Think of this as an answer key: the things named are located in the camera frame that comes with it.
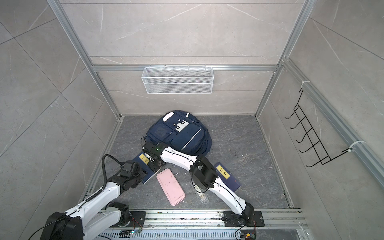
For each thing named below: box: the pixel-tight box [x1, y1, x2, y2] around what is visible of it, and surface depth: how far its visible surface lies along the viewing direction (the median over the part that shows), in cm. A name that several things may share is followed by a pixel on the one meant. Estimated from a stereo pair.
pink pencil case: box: [156, 168, 186, 206], surface depth 83 cm
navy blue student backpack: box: [144, 110, 213, 157], surface depth 103 cm
